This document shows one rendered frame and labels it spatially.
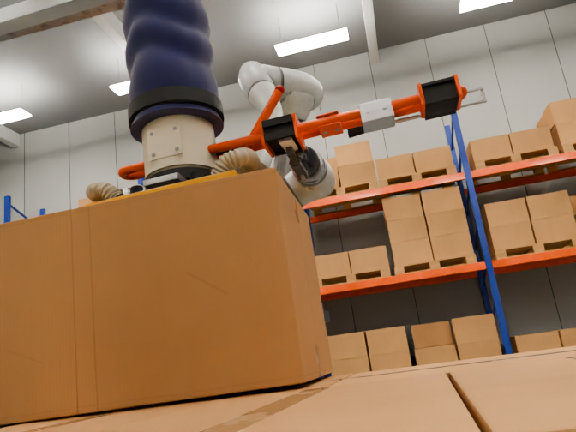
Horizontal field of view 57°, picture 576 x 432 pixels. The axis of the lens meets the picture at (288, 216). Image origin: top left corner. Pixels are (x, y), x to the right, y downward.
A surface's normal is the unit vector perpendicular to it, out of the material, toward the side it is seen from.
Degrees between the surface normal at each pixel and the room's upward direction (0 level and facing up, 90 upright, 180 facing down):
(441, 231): 90
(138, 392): 90
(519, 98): 90
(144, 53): 74
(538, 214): 90
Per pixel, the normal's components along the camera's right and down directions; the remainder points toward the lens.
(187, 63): 0.54, -0.51
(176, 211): -0.20, -0.23
